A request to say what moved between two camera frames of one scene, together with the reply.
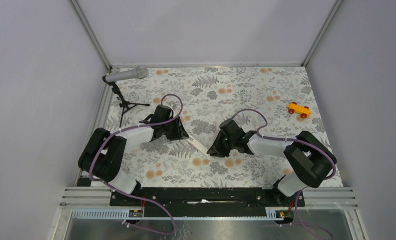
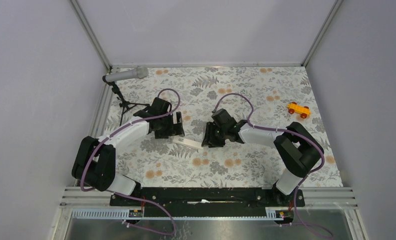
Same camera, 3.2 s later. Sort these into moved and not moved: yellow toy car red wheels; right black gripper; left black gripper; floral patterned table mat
Moved: right black gripper
Not moved: floral patterned table mat; yellow toy car red wheels; left black gripper
